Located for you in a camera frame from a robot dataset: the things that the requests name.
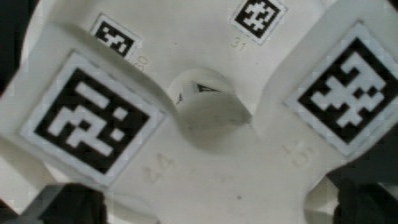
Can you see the white round table top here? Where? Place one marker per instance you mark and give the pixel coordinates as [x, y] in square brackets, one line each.
[188, 40]

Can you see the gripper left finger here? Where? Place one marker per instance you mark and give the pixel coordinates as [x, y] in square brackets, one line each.
[67, 204]

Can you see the white cross-shaped table base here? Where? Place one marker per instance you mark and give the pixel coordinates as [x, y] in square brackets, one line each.
[224, 180]

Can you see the white cylindrical table leg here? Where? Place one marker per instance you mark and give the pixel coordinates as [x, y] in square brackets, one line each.
[208, 105]

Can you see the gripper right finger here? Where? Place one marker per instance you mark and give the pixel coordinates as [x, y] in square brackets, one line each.
[366, 200]

